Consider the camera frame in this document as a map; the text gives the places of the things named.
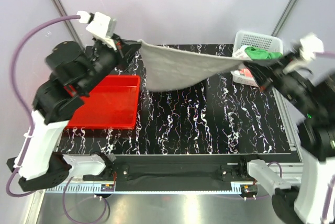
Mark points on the green towel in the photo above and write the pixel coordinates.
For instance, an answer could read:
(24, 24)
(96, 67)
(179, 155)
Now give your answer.
(255, 53)

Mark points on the grey towel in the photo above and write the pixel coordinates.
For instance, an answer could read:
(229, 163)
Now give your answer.
(169, 69)

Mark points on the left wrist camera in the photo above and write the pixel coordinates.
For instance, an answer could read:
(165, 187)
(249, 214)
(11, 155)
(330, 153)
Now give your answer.
(102, 28)

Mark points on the pink towel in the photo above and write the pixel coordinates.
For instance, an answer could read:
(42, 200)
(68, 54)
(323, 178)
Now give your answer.
(244, 72)

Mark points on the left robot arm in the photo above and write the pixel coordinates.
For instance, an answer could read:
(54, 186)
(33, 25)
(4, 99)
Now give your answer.
(74, 74)

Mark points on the white towel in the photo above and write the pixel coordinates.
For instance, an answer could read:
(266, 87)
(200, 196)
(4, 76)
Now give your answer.
(240, 53)

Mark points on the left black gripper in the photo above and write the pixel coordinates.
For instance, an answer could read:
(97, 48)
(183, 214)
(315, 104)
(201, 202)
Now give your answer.
(126, 59)

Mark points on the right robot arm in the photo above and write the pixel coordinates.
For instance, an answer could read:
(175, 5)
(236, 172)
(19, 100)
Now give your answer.
(313, 200)

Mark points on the left aluminium frame post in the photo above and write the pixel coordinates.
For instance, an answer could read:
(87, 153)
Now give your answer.
(68, 24)

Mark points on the aluminium frame post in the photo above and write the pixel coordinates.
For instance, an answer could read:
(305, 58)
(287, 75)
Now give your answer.
(68, 24)
(284, 17)

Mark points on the right aluminium frame post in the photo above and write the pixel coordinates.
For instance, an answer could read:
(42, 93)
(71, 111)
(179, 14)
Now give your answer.
(284, 17)

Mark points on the white plastic basket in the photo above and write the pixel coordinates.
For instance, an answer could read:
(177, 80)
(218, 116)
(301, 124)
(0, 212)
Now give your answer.
(261, 41)

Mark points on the red plastic tray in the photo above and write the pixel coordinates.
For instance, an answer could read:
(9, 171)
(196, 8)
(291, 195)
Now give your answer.
(113, 103)

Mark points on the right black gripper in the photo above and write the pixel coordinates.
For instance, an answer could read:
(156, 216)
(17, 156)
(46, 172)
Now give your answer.
(268, 72)

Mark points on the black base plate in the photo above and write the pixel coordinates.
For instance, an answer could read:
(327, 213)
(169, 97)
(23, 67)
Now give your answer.
(176, 173)

